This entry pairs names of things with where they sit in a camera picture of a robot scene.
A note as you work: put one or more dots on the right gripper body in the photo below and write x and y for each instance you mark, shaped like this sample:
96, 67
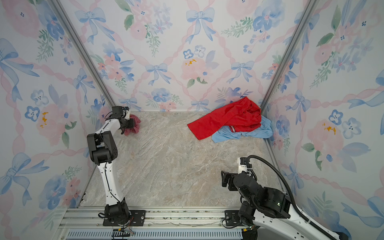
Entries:
233, 177

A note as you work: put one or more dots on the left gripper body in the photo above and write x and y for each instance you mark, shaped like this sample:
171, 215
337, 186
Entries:
130, 123

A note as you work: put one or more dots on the maroon pink cloth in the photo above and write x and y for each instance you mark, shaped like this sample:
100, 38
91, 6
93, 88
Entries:
136, 127

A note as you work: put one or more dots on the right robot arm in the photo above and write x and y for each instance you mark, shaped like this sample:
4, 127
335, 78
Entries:
270, 209

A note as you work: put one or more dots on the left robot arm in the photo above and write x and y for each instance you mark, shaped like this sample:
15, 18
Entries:
103, 151

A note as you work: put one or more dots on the red cloth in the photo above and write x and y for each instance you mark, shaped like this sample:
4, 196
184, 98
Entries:
245, 114

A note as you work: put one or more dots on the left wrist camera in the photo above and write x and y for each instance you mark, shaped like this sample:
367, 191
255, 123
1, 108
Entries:
120, 112

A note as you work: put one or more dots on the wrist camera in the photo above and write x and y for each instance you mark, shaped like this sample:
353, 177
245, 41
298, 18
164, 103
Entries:
120, 112
244, 165

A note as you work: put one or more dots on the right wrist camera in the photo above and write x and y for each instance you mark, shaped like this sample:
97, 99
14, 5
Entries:
244, 165

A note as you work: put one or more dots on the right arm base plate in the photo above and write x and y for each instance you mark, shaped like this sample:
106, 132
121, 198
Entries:
232, 219

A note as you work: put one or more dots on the left corner aluminium post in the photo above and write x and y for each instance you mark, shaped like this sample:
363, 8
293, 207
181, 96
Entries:
63, 17

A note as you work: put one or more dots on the corner aluminium post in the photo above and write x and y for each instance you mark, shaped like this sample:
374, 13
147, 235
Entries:
63, 17
291, 47

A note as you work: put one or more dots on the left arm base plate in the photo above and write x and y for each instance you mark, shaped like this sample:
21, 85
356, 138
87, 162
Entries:
133, 218

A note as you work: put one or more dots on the aluminium mounting rail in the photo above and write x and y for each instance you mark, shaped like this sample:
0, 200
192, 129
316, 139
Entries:
160, 224

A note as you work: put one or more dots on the right corner aluminium post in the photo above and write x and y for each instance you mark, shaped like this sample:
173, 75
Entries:
291, 47

